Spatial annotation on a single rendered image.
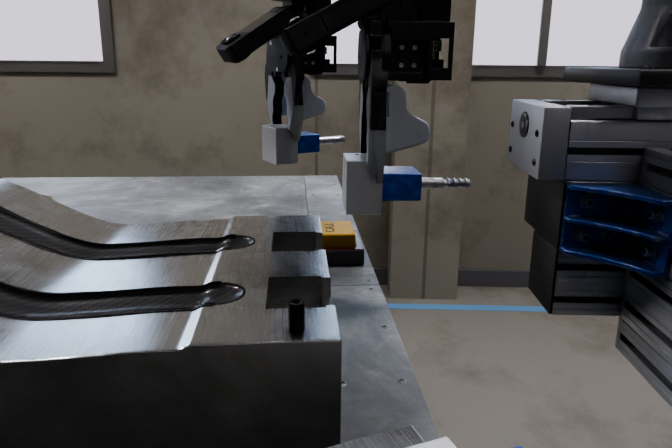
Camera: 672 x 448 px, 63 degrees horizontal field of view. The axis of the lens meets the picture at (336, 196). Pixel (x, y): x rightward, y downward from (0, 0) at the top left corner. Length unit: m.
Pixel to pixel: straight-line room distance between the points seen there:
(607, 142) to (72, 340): 0.61
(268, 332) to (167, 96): 2.31
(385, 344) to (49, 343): 0.27
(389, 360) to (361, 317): 0.08
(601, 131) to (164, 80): 2.12
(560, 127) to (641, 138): 0.10
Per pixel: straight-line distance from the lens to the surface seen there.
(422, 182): 0.57
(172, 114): 2.60
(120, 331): 0.36
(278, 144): 0.80
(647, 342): 0.76
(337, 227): 0.70
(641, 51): 0.79
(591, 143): 0.73
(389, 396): 0.44
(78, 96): 2.75
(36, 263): 0.48
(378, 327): 0.53
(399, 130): 0.52
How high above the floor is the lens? 1.05
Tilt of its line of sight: 14 degrees down
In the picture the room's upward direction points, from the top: 1 degrees clockwise
